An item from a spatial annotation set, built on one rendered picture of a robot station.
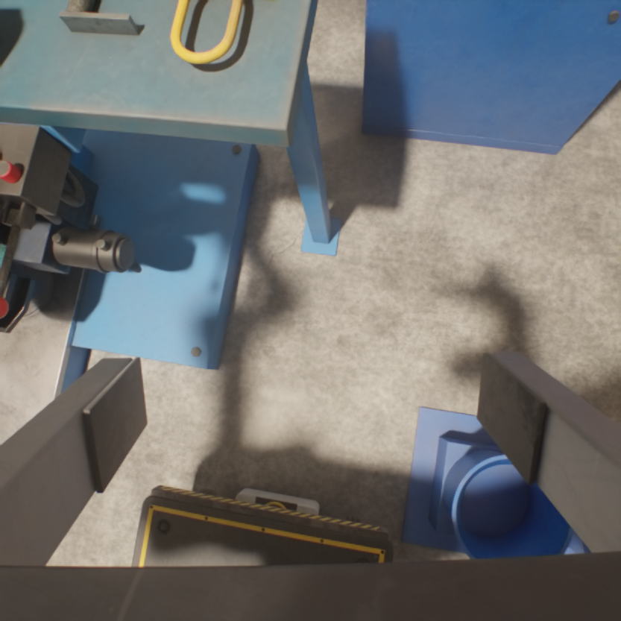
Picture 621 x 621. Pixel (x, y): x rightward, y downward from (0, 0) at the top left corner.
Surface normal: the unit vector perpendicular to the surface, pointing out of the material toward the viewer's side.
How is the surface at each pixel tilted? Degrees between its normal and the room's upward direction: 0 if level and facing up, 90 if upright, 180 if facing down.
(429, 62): 90
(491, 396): 84
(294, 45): 0
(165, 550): 0
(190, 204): 0
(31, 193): 90
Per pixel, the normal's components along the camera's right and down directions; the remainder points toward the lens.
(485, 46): -0.16, 0.98
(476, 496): -0.09, -0.16
